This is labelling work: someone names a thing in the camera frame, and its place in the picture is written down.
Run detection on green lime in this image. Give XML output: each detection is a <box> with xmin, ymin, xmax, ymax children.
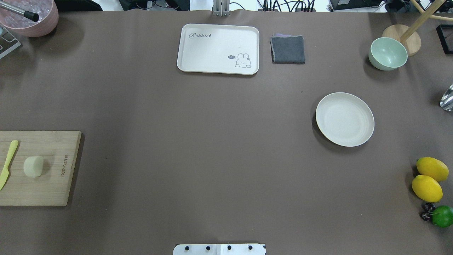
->
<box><xmin>432</xmin><ymin>205</ymin><xmax>453</xmax><ymax>227</ymax></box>

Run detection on cream round plate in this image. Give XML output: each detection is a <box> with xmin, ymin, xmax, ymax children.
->
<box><xmin>315</xmin><ymin>92</ymin><xmax>375</xmax><ymax>147</ymax></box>

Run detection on wooden cup stand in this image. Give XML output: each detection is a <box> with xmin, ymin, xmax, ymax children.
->
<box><xmin>382</xmin><ymin>0</ymin><xmax>452</xmax><ymax>56</ymax></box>

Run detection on yellow plastic knife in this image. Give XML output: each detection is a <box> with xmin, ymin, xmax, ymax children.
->
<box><xmin>0</xmin><ymin>140</ymin><xmax>19</xmax><ymax>190</ymax></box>

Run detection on metal ice scoop handle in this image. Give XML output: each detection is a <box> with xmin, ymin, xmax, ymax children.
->
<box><xmin>0</xmin><ymin>0</ymin><xmax>39</xmax><ymax>22</ymax></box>

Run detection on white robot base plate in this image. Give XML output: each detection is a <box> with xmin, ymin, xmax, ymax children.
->
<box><xmin>173</xmin><ymin>243</ymin><xmax>266</xmax><ymax>255</ymax></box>

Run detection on wooden cutting board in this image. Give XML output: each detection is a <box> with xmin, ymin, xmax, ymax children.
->
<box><xmin>0</xmin><ymin>131</ymin><xmax>81</xmax><ymax>206</ymax></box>

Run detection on black glass tray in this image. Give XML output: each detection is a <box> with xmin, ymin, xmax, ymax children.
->
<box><xmin>436</xmin><ymin>24</ymin><xmax>453</xmax><ymax>54</ymax></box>

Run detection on silver metal scoop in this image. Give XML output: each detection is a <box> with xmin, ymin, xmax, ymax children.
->
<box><xmin>440</xmin><ymin>84</ymin><xmax>453</xmax><ymax>112</ymax></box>

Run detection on metal cup rack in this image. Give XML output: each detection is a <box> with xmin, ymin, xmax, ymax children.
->
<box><xmin>0</xmin><ymin>25</ymin><xmax>22</xmax><ymax>59</ymax></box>

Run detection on upper yellow lemon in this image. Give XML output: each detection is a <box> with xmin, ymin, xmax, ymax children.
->
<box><xmin>416</xmin><ymin>157</ymin><xmax>449</xmax><ymax>182</ymax></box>

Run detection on yellow lemon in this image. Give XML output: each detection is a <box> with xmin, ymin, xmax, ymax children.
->
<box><xmin>412</xmin><ymin>175</ymin><xmax>443</xmax><ymax>202</ymax></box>
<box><xmin>416</xmin><ymin>157</ymin><xmax>449</xmax><ymax>182</ymax></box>

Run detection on pink ice bowl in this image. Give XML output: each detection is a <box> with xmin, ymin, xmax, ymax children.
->
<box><xmin>1</xmin><ymin>0</ymin><xmax>59</xmax><ymax>38</ymax></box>

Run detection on aluminium frame post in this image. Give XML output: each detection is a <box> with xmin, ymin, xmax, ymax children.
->
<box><xmin>212</xmin><ymin>0</ymin><xmax>230</xmax><ymax>17</ymax></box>

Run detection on pale steamed bun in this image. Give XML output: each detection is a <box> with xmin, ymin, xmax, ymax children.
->
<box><xmin>24</xmin><ymin>155</ymin><xmax>44</xmax><ymax>177</ymax></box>

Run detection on dark cherries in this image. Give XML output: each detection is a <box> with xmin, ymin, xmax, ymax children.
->
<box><xmin>420</xmin><ymin>202</ymin><xmax>436</xmax><ymax>222</ymax></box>

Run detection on mint green bowl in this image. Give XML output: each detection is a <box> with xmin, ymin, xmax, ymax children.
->
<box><xmin>368</xmin><ymin>37</ymin><xmax>409</xmax><ymax>71</ymax></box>

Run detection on grey folded cloth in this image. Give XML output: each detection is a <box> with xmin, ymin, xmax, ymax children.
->
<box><xmin>270</xmin><ymin>34</ymin><xmax>306</xmax><ymax>64</ymax></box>

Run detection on cream rabbit tray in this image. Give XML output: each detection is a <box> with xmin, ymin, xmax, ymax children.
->
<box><xmin>177</xmin><ymin>24</ymin><xmax>259</xmax><ymax>75</ymax></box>

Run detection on lower yellow lemon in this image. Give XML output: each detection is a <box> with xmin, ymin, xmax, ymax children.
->
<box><xmin>412</xmin><ymin>175</ymin><xmax>443</xmax><ymax>202</ymax></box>

